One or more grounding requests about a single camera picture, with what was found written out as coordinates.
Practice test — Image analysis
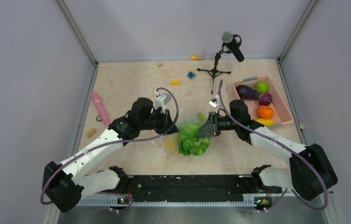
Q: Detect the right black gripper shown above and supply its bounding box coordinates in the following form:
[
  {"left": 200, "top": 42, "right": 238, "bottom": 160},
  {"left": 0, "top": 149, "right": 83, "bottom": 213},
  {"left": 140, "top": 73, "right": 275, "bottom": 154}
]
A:
[{"left": 196, "top": 111, "right": 239, "bottom": 137}]

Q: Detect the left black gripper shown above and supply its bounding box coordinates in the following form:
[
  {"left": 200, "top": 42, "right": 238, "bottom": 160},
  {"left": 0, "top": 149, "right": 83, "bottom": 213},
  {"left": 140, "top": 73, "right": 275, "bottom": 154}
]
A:
[{"left": 140, "top": 108, "right": 179, "bottom": 135}]

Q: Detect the clear zip top bag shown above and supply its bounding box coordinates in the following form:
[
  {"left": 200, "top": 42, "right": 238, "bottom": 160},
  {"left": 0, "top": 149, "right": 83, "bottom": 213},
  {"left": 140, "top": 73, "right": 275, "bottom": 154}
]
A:
[{"left": 152, "top": 116, "right": 203, "bottom": 149}]

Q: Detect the green lettuce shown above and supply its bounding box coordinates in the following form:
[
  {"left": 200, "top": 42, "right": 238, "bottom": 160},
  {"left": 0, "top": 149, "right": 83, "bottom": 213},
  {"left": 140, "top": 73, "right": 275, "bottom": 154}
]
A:
[{"left": 178, "top": 122, "right": 210, "bottom": 156}]

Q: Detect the dark purple eggplant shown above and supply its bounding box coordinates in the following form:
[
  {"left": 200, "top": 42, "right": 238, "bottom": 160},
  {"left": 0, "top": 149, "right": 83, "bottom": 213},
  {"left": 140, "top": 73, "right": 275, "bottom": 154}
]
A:
[{"left": 236, "top": 85, "right": 259, "bottom": 100}]

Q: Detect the yellow lemon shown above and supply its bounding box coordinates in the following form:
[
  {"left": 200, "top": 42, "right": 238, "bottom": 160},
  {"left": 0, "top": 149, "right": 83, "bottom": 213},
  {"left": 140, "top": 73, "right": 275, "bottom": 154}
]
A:
[{"left": 164, "top": 137, "right": 178, "bottom": 150}]

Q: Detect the orange tangerine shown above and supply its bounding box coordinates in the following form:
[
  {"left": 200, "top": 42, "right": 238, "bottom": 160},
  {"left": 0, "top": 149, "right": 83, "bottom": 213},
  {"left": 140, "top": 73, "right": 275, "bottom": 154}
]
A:
[{"left": 256, "top": 105, "right": 274, "bottom": 119}]

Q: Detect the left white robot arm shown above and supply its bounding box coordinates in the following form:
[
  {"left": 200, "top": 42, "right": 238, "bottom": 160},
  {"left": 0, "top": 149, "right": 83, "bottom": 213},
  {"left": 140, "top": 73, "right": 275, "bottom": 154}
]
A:
[{"left": 40, "top": 93, "right": 179, "bottom": 213}]

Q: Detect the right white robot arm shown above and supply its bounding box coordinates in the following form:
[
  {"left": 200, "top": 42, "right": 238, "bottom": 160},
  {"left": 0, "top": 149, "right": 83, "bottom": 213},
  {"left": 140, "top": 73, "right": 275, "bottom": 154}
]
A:
[{"left": 195, "top": 100, "right": 338, "bottom": 201}]

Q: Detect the green block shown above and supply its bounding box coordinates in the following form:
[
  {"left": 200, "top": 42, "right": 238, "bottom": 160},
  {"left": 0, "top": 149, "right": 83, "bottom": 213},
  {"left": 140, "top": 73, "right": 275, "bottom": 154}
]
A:
[{"left": 197, "top": 112, "right": 206, "bottom": 122}]

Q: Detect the yellow banana piece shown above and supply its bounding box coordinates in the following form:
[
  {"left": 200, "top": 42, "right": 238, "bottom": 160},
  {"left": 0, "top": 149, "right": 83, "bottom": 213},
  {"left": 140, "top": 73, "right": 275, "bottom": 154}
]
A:
[{"left": 255, "top": 118, "right": 275, "bottom": 126}]

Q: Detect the yellow rectangular block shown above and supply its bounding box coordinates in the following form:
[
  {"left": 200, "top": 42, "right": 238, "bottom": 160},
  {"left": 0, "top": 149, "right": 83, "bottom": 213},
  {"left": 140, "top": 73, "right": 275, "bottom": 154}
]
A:
[{"left": 170, "top": 80, "right": 180, "bottom": 85}]

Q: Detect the pink cylindrical tool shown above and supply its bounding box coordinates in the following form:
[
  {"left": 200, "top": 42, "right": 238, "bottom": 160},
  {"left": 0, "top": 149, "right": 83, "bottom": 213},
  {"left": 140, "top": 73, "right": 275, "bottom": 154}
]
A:
[{"left": 91, "top": 92, "right": 111, "bottom": 126}]

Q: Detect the purple onion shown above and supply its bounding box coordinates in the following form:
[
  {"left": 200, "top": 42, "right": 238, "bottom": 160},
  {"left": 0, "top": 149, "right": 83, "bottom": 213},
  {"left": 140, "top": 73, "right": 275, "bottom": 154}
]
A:
[{"left": 258, "top": 92, "right": 273, "bottom": 106}]

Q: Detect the teal square block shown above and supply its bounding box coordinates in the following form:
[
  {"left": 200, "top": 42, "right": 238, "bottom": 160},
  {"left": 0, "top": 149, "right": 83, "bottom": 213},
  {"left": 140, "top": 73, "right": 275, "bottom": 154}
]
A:
[{"left": 188, "top": 71, "right": 196, "bottom": 79}]

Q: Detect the small wooden block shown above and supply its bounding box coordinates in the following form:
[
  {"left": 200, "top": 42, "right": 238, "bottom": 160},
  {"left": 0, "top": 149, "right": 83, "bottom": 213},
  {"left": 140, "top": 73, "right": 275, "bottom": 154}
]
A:
[{"left": 156, "top": 61, "right": 163, "bottom": 67}]

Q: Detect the wooden block at left edge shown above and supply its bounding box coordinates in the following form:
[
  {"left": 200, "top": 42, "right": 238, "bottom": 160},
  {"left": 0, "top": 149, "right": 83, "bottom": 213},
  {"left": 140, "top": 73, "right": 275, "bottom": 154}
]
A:
[{"left": 85, "top": 128, "right": 97, "bottom": 138}]

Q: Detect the green lime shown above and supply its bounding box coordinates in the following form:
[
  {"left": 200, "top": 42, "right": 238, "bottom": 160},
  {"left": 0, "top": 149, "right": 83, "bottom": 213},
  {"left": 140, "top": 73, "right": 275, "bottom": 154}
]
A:
[{"left": 255, "top": 81, "right": 269, "bottom": 95}]

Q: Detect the pink plastic basket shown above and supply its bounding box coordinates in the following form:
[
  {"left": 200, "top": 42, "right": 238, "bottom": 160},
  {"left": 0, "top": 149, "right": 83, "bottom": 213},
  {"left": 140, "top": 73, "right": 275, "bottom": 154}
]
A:
[{"left": 232, "top": 76, "right": 294, "bottom": 127}]

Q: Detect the yellow and wood block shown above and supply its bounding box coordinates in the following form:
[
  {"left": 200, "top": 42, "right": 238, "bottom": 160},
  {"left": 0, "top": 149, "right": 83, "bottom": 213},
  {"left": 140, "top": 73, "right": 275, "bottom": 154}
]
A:
[{"left": 190, "top": 55, "right": 204, "bottom": 61}]

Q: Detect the black microphone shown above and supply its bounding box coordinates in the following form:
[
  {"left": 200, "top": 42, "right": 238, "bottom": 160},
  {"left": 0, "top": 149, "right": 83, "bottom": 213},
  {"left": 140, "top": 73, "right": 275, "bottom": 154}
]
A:
[{"left": 222, "top": 31, "right": 245, "bottom": 62}]

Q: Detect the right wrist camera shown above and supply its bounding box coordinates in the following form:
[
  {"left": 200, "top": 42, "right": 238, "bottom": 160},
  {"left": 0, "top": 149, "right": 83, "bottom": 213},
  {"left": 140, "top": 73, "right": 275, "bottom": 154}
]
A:
[{"left": 209, "top": 98, "right": 221, "bottom": 109}]

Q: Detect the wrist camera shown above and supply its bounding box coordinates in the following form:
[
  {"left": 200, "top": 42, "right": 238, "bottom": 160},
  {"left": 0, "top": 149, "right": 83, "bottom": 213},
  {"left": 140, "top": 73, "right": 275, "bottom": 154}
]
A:
[
  {"left": 209, "top": 98, "right": 221, "bottom": 109},
  {"left": 153, "top": 91, "right": 172, "bottom": 114}
]

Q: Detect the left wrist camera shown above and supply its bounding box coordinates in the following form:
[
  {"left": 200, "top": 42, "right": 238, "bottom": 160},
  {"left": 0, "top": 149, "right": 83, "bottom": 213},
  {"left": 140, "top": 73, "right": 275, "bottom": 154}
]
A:
[{"left": 153, "top": 91, "right": 172, "bottom": 114}]

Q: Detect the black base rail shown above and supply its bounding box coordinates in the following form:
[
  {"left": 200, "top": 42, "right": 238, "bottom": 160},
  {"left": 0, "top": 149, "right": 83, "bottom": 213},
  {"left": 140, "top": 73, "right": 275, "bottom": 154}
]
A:
[{"left": 101, "top": 174, "right": 283, "bottom": 205}]

